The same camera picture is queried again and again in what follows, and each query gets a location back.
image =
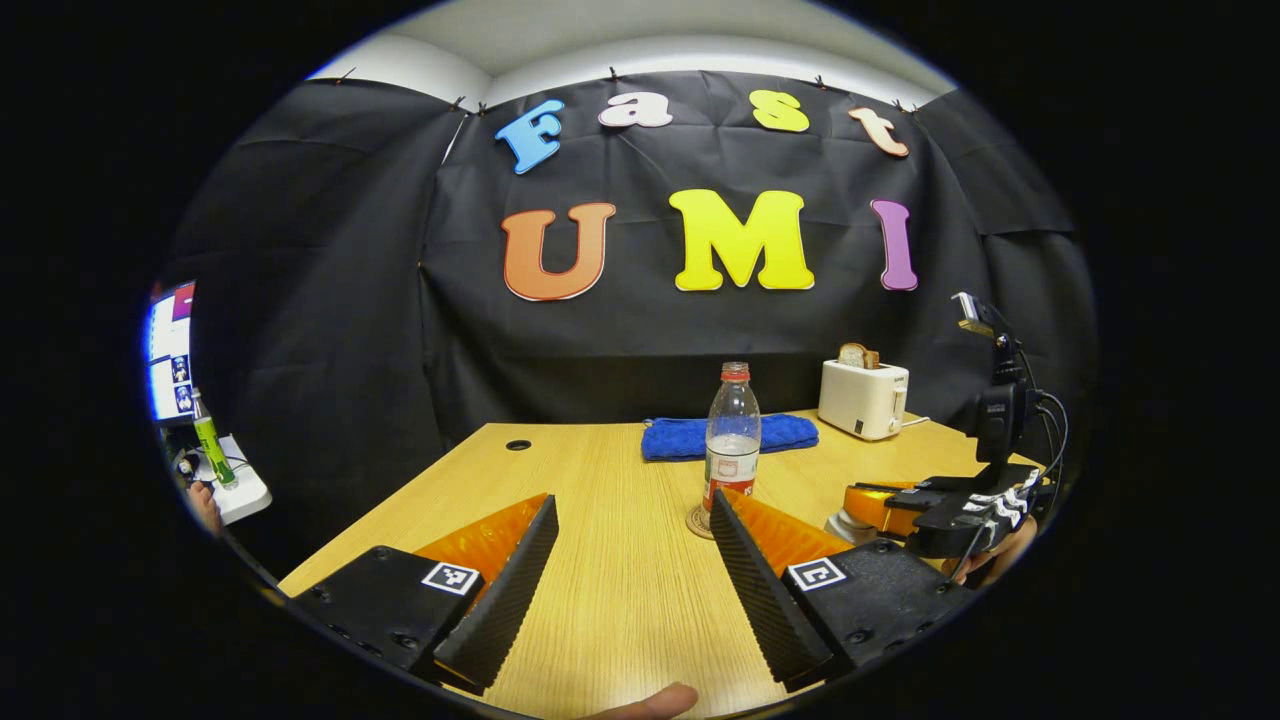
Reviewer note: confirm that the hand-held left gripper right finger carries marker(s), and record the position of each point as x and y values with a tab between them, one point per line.
760	590

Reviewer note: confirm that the round wooden coaster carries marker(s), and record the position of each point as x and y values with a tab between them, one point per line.
698	523

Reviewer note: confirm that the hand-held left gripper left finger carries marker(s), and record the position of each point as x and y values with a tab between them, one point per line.
510	590

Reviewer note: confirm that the bread slice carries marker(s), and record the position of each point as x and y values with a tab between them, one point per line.
857	356

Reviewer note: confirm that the green bottle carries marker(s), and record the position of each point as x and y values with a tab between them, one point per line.
212	445

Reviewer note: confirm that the white side table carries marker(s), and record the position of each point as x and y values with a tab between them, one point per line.
248	492

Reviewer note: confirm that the blue folded towel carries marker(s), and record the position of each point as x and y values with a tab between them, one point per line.
680	438

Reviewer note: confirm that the white toaster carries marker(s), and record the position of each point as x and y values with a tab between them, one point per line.
860	400

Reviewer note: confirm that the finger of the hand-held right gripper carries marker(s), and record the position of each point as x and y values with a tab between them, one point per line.
1000	485
950	525

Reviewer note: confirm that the black backdrop cloth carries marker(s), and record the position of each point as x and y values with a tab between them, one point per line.
330	330

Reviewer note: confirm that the computer monitor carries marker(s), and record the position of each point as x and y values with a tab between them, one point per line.
170	350

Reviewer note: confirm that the clear plastic water bottle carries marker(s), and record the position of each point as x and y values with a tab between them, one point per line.
733	420

